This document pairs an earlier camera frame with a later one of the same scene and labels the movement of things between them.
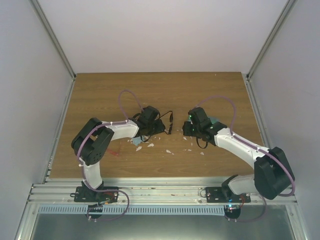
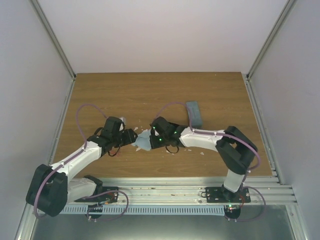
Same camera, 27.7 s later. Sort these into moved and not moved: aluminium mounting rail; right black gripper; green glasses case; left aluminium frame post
Moved: green glasses case; right black gripper
Not moved: aluminium mounting rail; left aluminium frame post
